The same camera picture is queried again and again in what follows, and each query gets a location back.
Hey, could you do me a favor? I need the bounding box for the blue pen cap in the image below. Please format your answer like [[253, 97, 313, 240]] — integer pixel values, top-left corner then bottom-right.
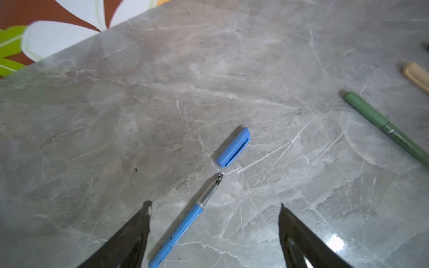
[[216, 127, 251, 168]]

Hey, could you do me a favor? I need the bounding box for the light green pen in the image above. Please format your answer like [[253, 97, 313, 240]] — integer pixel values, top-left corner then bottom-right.
[[340, 91, 429, 168]]

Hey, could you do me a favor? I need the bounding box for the blue pen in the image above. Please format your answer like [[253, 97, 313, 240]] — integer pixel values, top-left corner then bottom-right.
[[148, 173, 224, 268]]

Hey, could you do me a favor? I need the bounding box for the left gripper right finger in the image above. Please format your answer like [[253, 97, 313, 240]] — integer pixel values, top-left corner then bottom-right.
[[278, 204, 351, 268]]

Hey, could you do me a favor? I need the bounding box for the beige pen cap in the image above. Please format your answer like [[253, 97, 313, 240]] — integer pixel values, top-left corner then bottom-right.
[[403, 62, 429, 94]]

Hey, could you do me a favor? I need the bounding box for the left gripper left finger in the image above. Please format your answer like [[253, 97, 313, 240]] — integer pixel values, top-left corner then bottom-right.
[[79, 201, 152, 268]]

